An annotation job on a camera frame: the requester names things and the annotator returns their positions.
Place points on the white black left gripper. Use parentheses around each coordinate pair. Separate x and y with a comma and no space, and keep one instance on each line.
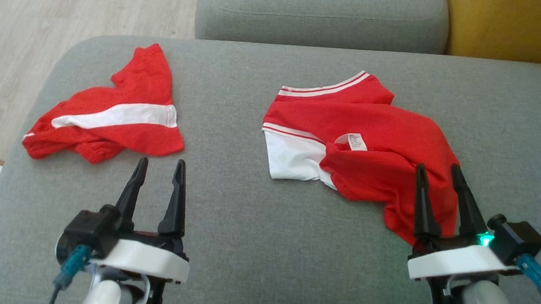
(151,260)

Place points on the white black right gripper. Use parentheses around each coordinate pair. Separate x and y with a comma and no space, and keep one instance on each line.
(456,264)

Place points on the red white basketball jersey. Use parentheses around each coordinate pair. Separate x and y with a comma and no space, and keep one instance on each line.
(384,131)

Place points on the red shorts with white stripe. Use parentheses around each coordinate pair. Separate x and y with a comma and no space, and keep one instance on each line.
(138,92)

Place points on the large grey fabric ottoman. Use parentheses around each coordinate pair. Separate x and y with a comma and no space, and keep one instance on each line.
(230,192)

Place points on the large yellow sofa back cushion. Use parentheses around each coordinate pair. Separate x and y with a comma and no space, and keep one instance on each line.
(513,26)

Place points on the grey sofa seat cushion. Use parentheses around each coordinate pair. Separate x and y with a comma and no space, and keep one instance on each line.
(321,14)

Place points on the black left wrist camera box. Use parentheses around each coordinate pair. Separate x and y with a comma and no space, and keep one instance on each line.
(89,230)

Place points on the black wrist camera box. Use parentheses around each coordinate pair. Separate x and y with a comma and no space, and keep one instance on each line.
(89,230)
(518,240)

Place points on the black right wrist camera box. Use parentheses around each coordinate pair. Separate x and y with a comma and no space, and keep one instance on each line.
(518,240)

